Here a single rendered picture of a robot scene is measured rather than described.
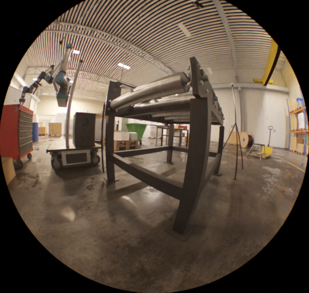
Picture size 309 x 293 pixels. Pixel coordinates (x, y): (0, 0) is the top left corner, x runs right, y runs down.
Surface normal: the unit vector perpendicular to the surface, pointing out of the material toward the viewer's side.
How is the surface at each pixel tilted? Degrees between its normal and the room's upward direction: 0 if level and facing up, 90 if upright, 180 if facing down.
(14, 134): 90
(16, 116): 90
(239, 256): 0
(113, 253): 0
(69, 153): 90
